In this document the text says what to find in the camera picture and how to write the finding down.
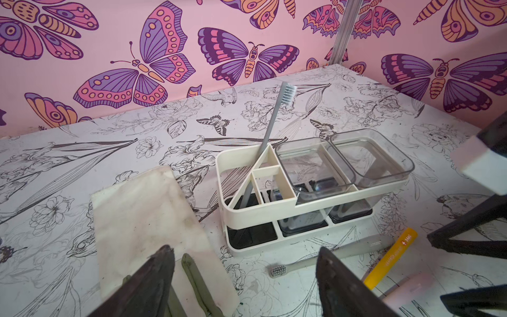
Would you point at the clear plastic cup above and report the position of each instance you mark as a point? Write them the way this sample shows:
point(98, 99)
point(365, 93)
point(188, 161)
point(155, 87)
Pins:
point(316, 171)
point(379, 167)

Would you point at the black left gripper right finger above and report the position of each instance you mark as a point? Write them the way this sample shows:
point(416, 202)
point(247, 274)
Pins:
point(342, 293)

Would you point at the beige grey toothbrush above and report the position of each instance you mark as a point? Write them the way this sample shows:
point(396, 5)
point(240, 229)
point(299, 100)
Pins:
point(362, 246)

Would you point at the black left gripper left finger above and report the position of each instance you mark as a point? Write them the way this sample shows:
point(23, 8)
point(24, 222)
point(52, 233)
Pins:
point(146, 292)

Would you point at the aluminium frame corner post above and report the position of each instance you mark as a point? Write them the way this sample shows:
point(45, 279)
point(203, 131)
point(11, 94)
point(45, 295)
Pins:
point(345, 30)

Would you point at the cream toothbrush holder caddy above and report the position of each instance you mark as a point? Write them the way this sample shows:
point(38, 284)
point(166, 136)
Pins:
point(255, 229)

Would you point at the olive green toothbrush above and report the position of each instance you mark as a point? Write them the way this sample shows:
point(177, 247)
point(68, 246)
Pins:
point(202, 293)

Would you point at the clear left plastic cup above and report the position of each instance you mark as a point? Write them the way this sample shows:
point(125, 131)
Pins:
point(316, 171)

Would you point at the pink toothbrush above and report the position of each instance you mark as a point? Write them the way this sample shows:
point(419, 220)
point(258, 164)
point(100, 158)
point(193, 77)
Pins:
point(408, 290)

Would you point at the clear right plastic cup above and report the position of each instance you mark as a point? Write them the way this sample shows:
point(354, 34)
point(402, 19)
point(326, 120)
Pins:
point(379, 167)

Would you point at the yellow toothbrush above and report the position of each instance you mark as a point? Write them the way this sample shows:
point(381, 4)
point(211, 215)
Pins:
point(394, 254)

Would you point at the beige cloth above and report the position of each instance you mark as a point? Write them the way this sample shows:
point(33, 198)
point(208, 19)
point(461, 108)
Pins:
point(133, 219)

